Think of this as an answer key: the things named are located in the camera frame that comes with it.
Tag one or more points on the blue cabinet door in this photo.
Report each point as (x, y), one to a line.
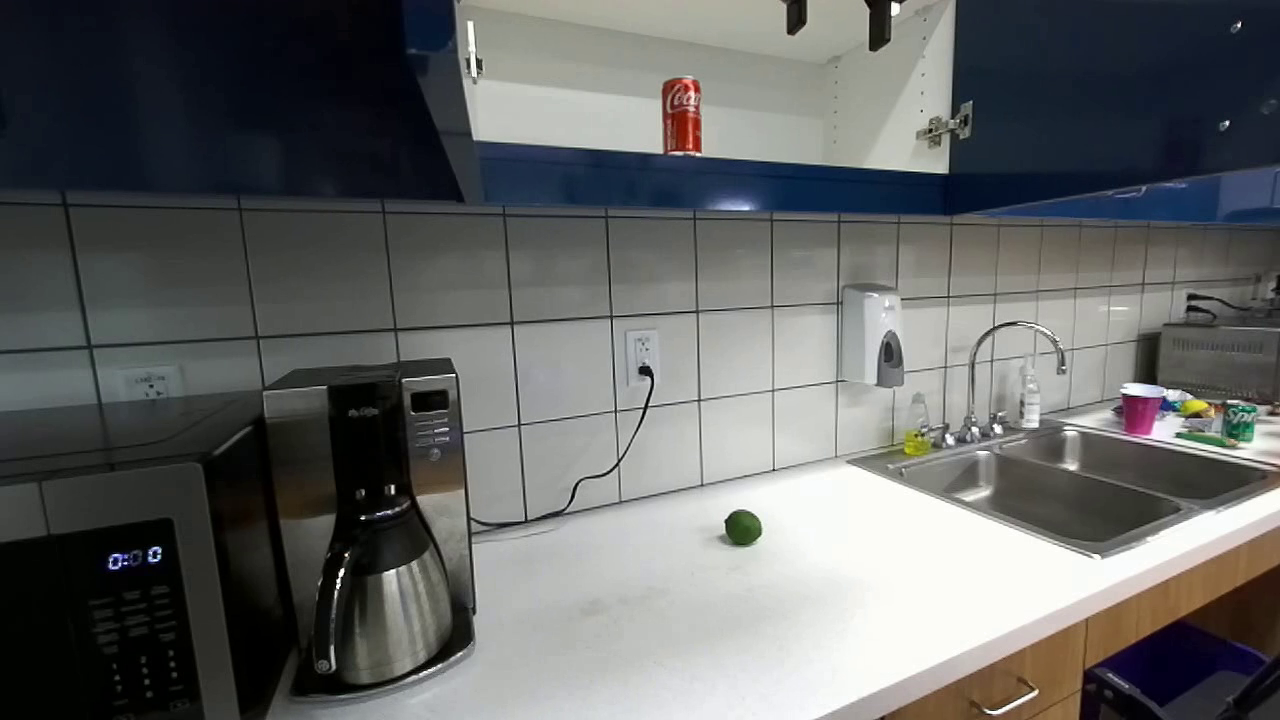
(1106, 92)
(432, 80)

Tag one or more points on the white wall soap dispenser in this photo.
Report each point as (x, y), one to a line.
(873, 338)

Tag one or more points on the green lime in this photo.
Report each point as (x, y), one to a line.
(741, 526)

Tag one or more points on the metal cabinet hinge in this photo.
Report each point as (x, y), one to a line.
(945, 126)

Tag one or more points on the pink cup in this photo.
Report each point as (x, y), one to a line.
(1141, 409)

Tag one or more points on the stainless steel double sink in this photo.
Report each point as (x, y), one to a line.
(1066, 487)

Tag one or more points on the grey countertop appliance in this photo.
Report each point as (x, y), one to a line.
(1220, 362)

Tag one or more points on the green cup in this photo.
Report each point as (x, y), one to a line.
(1242, 421)

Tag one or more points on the white wall outlet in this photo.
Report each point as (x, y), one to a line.
(642, 359)
(150, 385)

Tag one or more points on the red Coca-Cola can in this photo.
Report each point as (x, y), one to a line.
(680, 118)

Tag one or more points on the chrome sink faucet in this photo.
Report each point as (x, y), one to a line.
(992, 353)

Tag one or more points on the black microwave oven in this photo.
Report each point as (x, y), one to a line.
(134, 572)

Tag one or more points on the steel coffee carafe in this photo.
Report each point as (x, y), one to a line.
(384, 614)

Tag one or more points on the dark blue neighbour cabinet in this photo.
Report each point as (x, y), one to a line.
(203, 92)

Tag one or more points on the small white bottle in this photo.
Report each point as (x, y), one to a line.
(1030, 400)

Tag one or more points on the wooden base cabinet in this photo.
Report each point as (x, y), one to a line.
(1134, 620)

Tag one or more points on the blue bin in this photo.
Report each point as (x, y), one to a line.
(1174, 673)

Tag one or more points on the black coffee maker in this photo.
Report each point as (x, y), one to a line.
(414, 427)

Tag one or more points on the yellow dish soap bottle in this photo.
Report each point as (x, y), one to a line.
(915, 428)

